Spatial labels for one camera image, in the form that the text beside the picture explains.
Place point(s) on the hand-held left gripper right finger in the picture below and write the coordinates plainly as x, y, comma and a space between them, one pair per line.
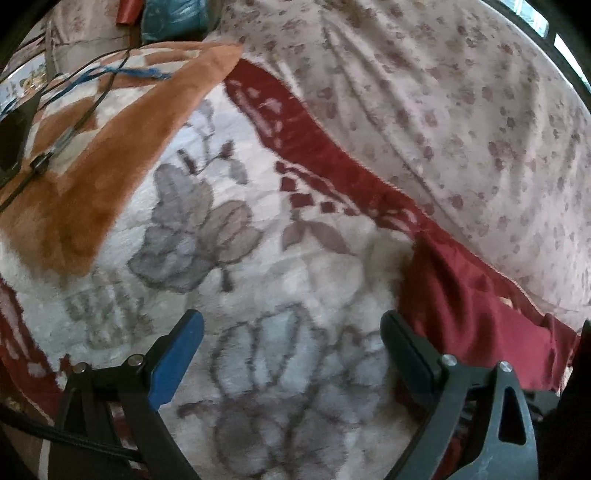
406, 344

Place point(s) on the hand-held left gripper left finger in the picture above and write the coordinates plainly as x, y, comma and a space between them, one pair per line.
178, 355

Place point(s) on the maroon small garment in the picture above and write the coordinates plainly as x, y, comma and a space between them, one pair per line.
461, 300

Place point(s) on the white floral blanket red border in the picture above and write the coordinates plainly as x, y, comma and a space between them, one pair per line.
277, 277

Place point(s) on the orange plush blanket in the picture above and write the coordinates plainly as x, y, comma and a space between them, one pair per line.
92, 184

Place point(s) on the floral print bedsheet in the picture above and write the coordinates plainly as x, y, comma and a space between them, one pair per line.
438, 101

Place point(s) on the black flat device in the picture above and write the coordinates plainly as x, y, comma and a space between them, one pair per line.
16, 134

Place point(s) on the teal plastic bag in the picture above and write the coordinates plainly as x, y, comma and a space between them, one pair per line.
171, 18

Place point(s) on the red object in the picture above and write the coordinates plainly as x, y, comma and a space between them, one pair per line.
129, 11

